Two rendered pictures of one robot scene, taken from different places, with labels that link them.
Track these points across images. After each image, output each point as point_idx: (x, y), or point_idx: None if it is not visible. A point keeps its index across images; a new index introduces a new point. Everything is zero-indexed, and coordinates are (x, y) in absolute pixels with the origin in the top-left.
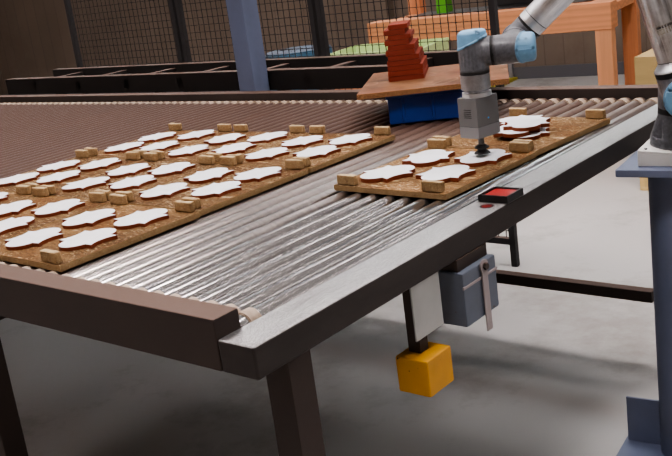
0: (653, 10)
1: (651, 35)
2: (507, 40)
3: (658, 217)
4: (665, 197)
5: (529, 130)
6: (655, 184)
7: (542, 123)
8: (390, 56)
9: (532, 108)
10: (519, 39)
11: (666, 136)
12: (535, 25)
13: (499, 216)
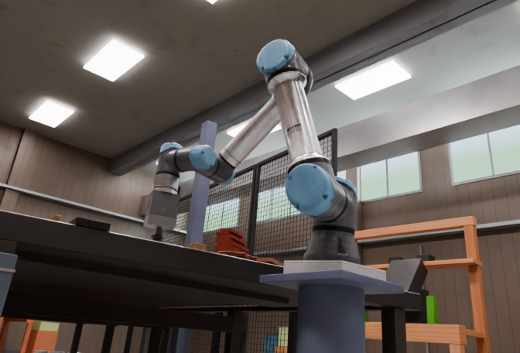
0: (285, 115)
1: (285, 138)
2: (187, 148)
3: (298, 337)
4: (302, 311)
5: (225, 254)
6: (299, 299)
7: (241, 253)
8: (217, 248)
9: None
10: (195, 146)
11: (309, 248)
12: (226, 154)
13: (56, 229)
